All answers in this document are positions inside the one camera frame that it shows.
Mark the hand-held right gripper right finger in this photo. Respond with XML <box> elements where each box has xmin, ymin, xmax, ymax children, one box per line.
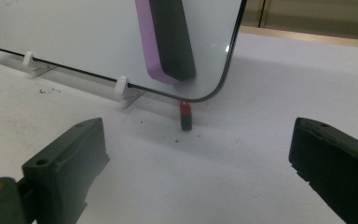
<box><xmin>288</xmin><ymin>117</ymin><xmax>358</xmax><ymax>224</ymax></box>

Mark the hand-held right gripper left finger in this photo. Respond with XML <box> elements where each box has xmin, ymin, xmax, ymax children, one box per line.
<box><xmin>21</xmin><ymin>117</ymin><xmax>111</xmax><ymax>224</ymax></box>

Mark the white whiteboard with black edge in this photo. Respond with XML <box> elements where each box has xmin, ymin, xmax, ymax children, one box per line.
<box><xmin>0</xmin><ymin>0</ymin><xmax>248</xmax><ymax>103</ymax></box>

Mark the purple whiteboard eraser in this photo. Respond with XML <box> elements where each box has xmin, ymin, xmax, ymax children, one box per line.
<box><xmin>134</xmin><ymin>0</ymin><xmax>198</xmax><ymax>86</ymax></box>

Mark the white plastic board stand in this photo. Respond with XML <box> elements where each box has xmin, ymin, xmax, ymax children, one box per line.
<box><xmin>22</xmin><ymin>50</ymin><xmax>57</xmax><ymax>78</ymax></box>
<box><xmin>114</xmin><ymin>75</ymin><xmax>147</xmax><ymax>110</ymax></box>

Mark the dark red block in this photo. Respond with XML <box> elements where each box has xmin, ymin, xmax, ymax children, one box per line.
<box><xmin>179</xmin><ymin>100</ymin><xmax>193</xmax><ymax>132</ymax></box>

